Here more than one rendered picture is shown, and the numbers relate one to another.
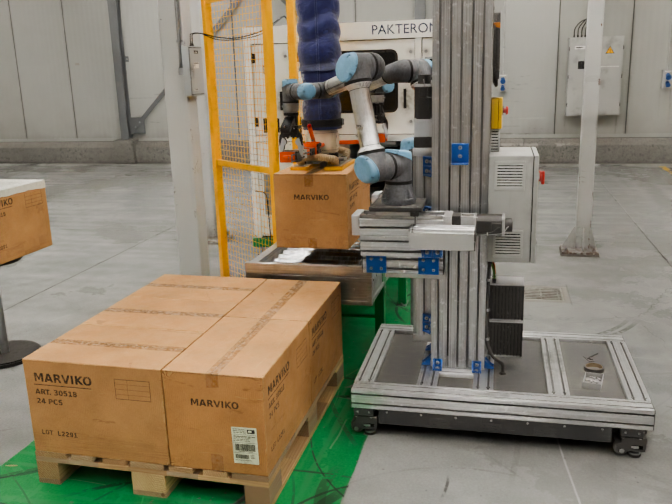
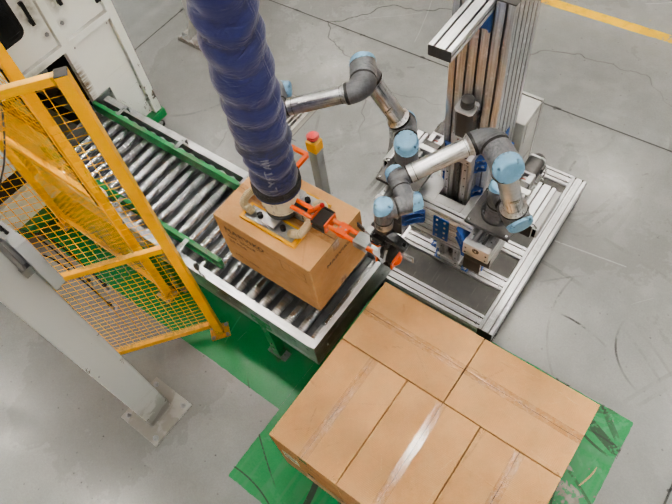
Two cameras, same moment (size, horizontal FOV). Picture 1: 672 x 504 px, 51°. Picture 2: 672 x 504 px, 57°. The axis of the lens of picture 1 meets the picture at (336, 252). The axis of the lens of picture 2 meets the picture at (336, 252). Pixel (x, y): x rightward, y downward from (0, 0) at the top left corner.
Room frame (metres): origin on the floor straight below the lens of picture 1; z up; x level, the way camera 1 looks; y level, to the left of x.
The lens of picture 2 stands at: (2.87, 1.47, 3.44)
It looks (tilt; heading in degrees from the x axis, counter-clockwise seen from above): 57 degrees down; 301
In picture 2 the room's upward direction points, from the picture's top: 11 degrees counter-clockwise
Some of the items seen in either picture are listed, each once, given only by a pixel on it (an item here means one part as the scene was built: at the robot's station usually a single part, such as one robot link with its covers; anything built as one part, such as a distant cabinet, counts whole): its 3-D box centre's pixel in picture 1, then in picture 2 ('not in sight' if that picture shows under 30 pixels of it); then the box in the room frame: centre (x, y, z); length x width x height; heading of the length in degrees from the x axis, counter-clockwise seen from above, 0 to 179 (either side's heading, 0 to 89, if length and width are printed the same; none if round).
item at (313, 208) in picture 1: (325, 201); (292, 235); (3.97, 0.05, 0.88); 0.60 x 0.40 x 0.40; 166
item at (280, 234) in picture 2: (307, 162); (271, 223); (3.99, 0.15, 1.10); 0.34 x 0.10 x 0.05; 166
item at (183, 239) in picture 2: not in sight; (120, 206); (5.17, 0.03, 0.60); 1.60 x 0.10 x 0.09; 166
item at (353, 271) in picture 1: (307, 269); (352, 298); (3.63, 0.15, 0.58); 0.70 x 0.03 x 0.06; 76
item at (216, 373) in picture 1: (206, 355); (430, 431); (3.05, 0.61, 0.34); 1.20 x 1.00 x 0.40; 166
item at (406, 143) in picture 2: (413, 150); (406, 147); (3.51, -0.40, 1.20); 0.13 x 0.12 x 0.14; 112
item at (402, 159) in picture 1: (397, 164); (502, 192); (3.02, -0.27, 1.20); 0.13 x 0.12 x 0.14; 128
